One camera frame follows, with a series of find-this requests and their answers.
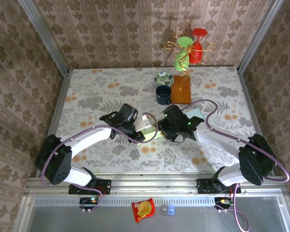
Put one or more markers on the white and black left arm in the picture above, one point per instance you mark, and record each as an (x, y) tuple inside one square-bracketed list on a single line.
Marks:
[(91, 137)]

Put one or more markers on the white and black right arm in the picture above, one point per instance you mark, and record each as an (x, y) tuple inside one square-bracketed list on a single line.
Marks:
[(222, 140)]

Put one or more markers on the floral printed table cover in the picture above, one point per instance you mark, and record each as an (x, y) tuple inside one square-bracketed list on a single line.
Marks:
[(159, 159)]

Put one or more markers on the orange wooden base board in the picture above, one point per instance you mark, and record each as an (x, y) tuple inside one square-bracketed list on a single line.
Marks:
[(183, 91)]

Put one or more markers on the dark blue mug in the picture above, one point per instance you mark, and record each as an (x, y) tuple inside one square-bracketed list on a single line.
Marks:
[(163, 93)]

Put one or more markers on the leaf pattern bowl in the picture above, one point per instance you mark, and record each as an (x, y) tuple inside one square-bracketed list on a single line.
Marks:
[(164, 78)]

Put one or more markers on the small clear plastic case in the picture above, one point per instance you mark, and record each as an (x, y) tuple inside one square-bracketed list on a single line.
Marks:
[(164, 210)]

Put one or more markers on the small blue plastic case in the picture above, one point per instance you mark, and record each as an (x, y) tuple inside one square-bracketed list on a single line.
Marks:
[(171, 210)]

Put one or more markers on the red snack packet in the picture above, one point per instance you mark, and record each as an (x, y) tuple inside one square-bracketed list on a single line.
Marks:
[(143, 210)]

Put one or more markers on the green plastic goblet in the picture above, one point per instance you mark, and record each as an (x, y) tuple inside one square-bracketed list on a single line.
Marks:
[(184, 41)]

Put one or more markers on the black connector board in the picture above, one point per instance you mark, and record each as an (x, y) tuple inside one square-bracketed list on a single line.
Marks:
[(218, 201), (87, 200)]

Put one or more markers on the grey metal tray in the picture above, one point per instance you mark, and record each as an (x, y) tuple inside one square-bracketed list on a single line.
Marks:
[(195, 220)]

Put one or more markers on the red plastic goblet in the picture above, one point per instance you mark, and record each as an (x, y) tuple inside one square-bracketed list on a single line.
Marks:
[(199, 32)]

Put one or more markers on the aluminium frame rail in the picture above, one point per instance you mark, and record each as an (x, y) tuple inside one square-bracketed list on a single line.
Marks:
[(154, 183)]

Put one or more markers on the aluminium side rail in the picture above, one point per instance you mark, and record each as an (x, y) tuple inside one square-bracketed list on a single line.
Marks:
[(247, 101), (60, 108)]

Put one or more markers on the aluminium frame post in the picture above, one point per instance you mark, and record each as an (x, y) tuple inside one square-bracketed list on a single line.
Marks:
[(258, 36), (44, 36)]

